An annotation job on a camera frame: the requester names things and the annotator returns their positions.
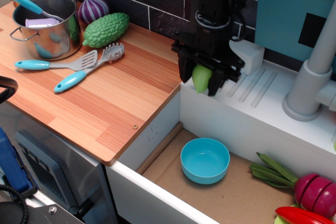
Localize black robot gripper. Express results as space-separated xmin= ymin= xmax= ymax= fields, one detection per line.
xmin=172 ymin=15 xmax=245 ymax=96

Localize green toy pear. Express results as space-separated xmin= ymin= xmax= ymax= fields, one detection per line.
xmin=192 ymin=65 xmax=212 ymax=93

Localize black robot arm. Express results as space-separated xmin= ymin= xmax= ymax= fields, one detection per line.
xmin=172 ymin=0 xmax=247 ymax=96

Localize blue plastic bowl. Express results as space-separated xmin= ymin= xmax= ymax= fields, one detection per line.
xmin=180 ymin=137 xmax=230 ymax=185

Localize white sink unit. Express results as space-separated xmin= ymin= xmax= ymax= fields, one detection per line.
xmin=107 ymin=61 xmax=335 ymax=223

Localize grey pasta server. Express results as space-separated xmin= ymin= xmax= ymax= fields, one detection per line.
xmin=54 ymin=43 xmax=125 ymax=93

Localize teal toy cabinet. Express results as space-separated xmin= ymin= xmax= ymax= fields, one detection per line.
xmin=255 ymin=0 xmax=334 ymax=61

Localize green toy bitter gourd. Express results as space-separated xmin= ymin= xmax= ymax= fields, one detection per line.
xmin=82 ymin=13 xmax=129 ymax=48

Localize grey toy faucet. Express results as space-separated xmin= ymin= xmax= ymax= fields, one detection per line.
xmin=282 ymin=4 xmax=335 ymax=121

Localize grey slotted spatula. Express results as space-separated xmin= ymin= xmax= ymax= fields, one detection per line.
xmin=14 ymin=50 xmax=98 ymax=71

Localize purple striped toy onion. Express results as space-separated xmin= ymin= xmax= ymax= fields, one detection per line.
xmin=78 ymin=0 xmax=110 ymax=24

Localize stainless steel pot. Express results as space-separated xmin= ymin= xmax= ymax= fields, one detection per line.
xmin=9 ymin=0 xmax=82 ymax=61

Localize magenta toy radish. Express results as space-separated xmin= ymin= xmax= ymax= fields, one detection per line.
xmin=249 ymin=153 xmax=335 ymax=218

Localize red toy pepper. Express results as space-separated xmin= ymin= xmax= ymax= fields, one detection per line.
xmin=275 ymin=207 xmax=333 ymax=224

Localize grey toy oven door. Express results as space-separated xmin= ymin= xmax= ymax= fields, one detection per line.
xmin=15 ymin=130 xmax=106 ymax=223

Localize lilac plastic cup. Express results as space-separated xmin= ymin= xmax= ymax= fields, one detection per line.
xmin=25 ymin=18 xmax=60 ymax=28

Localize blue clamp block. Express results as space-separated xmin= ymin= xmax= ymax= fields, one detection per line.
xmin=1 ymin=129 xmax=38 ymax=199

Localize black hose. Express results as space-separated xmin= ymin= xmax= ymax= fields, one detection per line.
xmin=0 ymin=76 xmax=19 ymax=105

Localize blue handled ladle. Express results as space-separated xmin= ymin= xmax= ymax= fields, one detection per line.
xmin=14 ymin=0 xmax=64 ymax=22

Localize black cable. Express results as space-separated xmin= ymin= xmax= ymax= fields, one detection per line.
xmin=0 ymin=184 xmax=29 ymax=224

